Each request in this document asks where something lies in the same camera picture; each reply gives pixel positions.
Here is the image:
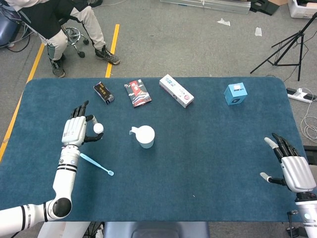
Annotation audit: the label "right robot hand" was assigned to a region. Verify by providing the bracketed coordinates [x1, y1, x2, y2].
[260, 133, 317, 193]

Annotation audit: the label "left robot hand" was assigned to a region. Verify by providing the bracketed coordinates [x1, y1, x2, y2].
[61, 100, 105, 147]

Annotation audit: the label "light blue toothbrush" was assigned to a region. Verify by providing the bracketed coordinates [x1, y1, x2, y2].
[79, 153, 115, 177]

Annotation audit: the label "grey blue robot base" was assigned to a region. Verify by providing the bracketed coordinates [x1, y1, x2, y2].
[103, 221, 211, 238]

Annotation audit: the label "long white box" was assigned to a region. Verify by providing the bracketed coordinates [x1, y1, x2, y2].
[158, 73, 195, 109]

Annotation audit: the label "small black box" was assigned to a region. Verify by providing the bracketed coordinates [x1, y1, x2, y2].
[93, 81, 115, 106]

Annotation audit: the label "black caster wheel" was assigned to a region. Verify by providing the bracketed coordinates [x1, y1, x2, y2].
[286, 225, 307, 238]

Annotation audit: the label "black red illustrated box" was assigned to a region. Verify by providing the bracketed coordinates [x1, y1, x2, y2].
[124, 78, 153, 109]

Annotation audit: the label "white power strip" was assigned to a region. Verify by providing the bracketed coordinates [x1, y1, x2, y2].
[286, 87, 317, 104]

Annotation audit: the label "black swivel stool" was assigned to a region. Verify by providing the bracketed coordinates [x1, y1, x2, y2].
[60, 23, 90, 59]

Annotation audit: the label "white robot torso shell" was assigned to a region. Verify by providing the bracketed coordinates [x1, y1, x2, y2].
[37, 221, 92, 238]

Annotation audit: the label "light blue speaker box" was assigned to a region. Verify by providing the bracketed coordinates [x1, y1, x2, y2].
[223, 82, 248, 107]

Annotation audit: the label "blue table cloth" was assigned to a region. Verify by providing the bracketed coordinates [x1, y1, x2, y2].
[0, 76, 313, 223]

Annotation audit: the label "seated person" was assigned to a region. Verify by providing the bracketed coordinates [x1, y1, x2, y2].
[4, 0, 121, 78]

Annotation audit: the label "black tripod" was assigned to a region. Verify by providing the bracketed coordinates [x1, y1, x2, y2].
[250, 11, 317, 82]

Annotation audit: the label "white plastic crate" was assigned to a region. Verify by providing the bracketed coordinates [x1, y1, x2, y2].
[287, 0, 317, 18]

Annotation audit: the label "black foam insert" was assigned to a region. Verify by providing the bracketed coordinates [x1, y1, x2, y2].
[249, 0, 280, 16]

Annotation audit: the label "aluminium profile rails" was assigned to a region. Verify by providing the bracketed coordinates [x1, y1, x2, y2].
[159, 0, 251, 14]

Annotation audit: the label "white cable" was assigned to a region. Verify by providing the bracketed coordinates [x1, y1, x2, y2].
[300, 94, 317, 144]

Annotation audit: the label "white cup with handle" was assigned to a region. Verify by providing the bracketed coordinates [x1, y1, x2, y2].
[129, 125, 156, 149]

